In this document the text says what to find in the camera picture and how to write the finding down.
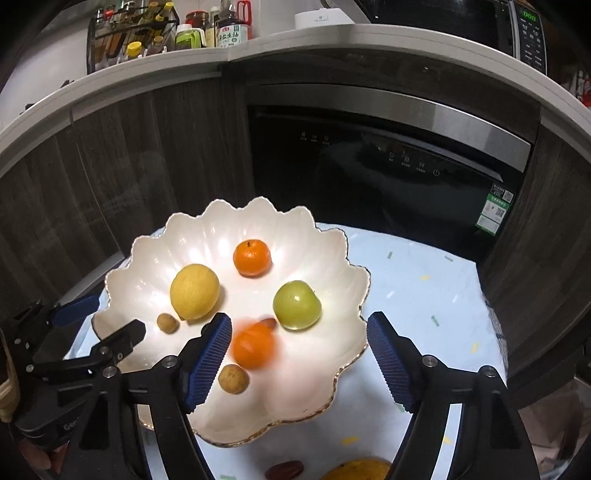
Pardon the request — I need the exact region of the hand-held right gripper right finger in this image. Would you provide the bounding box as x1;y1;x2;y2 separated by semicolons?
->
366;311;527;480

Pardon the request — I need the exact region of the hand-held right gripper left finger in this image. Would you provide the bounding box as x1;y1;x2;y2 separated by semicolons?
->
65;312;234;480

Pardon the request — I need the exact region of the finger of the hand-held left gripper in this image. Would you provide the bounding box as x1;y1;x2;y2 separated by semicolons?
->
25;319;147;385
0;295;100;342

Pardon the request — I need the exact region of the orange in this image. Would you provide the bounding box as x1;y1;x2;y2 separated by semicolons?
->
232;239;272;278
231;322;278;370

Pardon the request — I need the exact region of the yellow lemon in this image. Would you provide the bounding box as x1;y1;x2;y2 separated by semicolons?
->
170;263;221;322

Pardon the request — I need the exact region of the white scalloped bowl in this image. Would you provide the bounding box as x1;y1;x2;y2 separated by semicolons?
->
91;196;371;448

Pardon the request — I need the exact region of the light blue patterned tablecloth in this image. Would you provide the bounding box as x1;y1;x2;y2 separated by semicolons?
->
62;222;509;480

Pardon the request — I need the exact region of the dark wood cabinet door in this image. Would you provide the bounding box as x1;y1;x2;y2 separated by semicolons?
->
0;117;81;324
477;127;591;409
71;76;257;282

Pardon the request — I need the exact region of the green round fruit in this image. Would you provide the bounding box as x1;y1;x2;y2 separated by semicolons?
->
272;281;322;331

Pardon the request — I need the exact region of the yellow mango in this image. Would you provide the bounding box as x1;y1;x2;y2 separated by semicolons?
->
321;457;393;480

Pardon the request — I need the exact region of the black built-in dishwasher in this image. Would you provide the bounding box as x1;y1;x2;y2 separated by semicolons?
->
246;83;541;274

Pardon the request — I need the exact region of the white kitchen countertop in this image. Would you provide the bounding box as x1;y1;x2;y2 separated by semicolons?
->
0;23;591;172

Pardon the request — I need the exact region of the small sauce bottle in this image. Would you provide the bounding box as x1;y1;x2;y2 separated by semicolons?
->
208;6;222;47

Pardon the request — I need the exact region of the large clear sauce bottle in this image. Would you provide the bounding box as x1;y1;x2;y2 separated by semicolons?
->
216;0;253;49

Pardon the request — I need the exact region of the black microwave oven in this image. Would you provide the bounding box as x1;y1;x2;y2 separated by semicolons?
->
355;0;550;77

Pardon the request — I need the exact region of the white round appliance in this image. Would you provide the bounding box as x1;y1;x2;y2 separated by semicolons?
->
294;7;356;30

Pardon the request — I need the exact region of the black wire spice rack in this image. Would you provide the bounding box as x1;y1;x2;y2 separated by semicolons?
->
87;4;181;75

